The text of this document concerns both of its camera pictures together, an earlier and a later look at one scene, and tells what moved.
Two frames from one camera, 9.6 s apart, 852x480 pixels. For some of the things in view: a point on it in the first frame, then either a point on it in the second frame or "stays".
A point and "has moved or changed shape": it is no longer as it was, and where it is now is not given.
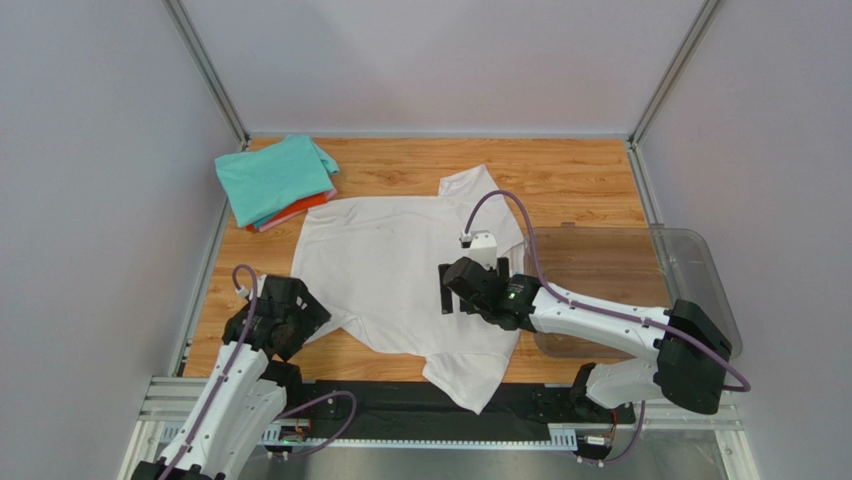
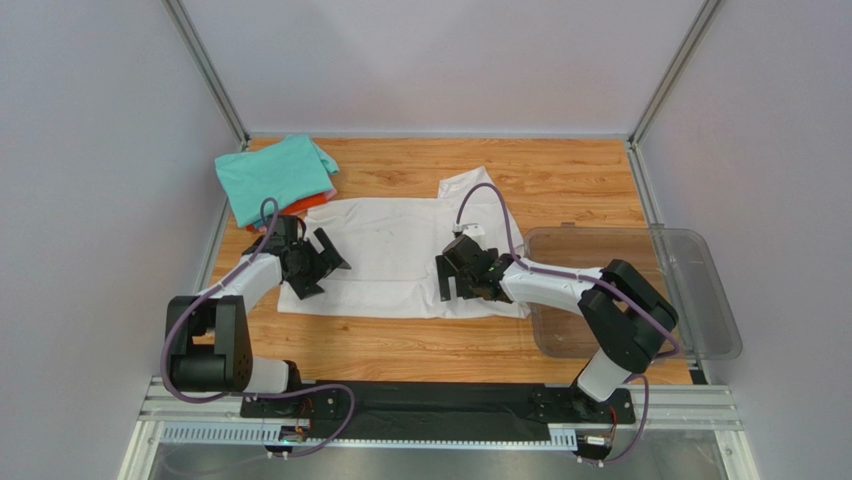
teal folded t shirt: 265,181 stays
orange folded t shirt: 302,204 stays
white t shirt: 375,267 has moved or changed shape
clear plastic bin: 643,267 stays
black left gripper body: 304,321 to 311,264
